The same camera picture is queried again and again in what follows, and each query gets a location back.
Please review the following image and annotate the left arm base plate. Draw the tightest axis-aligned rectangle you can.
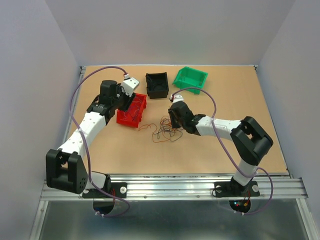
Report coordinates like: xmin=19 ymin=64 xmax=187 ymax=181
xmin=82 ymin=182 xmax=127 ymax=199

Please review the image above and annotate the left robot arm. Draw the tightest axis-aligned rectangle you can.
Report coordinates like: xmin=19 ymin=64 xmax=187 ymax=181
xmin=45 ymin=77 xmax=140 ymax=197

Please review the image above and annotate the aluminium left side rail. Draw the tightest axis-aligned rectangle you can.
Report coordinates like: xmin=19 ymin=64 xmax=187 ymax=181
xmin=29 ymin=66 xmax=87 ymax=240

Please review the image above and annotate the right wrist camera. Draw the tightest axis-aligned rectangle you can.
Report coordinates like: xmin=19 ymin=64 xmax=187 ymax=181
xmin=169 ymin=94 xmax=184 ymax=104

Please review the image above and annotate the green plastic bin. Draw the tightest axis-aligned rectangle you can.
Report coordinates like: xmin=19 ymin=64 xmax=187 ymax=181
xmin=172 ymin=66 xmax=208 ymax=89

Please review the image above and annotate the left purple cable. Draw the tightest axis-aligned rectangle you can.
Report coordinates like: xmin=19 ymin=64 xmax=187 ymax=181
xmin=69 ymin=66 xmax=131 ymax=218

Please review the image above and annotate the black ribbon cable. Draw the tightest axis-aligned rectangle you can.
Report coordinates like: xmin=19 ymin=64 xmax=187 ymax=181
xmin=147 ymin=74 xmax=168 ymax=94

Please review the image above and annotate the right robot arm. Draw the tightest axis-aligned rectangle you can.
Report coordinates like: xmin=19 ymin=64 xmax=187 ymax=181
xmin=168 ymin=101 xmax=274 ymax=195

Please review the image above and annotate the red plastic bin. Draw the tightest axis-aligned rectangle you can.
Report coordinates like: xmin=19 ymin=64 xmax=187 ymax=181
xmin=116 ymin=93 xmax=147 ymax=128

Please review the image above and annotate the aluminium front rail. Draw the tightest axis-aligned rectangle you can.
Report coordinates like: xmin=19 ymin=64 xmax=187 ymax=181
xmin=41 ymin=173 xmax=310 ymax=201

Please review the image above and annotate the thin wire bundle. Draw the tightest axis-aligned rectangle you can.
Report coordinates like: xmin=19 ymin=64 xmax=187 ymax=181
xmin=138 ymin=116 xmax=185 ymax=144

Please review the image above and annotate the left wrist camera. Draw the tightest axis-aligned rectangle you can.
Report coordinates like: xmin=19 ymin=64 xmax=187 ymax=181
xmin=120 ymin=76 xmax=140 ymax=97

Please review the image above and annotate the black plastic bin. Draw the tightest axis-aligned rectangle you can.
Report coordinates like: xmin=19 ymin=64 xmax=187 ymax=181
xmin=145 ymin=72 xmax=169 ymax=99

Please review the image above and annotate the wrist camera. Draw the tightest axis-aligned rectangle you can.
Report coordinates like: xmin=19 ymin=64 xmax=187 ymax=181
xmin=120 ymin=76 xmax=140 ymax=97
xmin=169 ymin=94 xmax=184 ymax=104

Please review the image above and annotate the aluminium rail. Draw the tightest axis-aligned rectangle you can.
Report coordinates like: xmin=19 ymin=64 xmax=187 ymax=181
xmin=29 ymin=66 xmax=87 ymax=240
xmin=41 ymin=173 xmax=310 ymax=201

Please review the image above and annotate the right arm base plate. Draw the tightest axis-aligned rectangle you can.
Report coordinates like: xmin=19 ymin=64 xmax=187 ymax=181
xmin=212 ymin=180 xmax=260 ymax=198

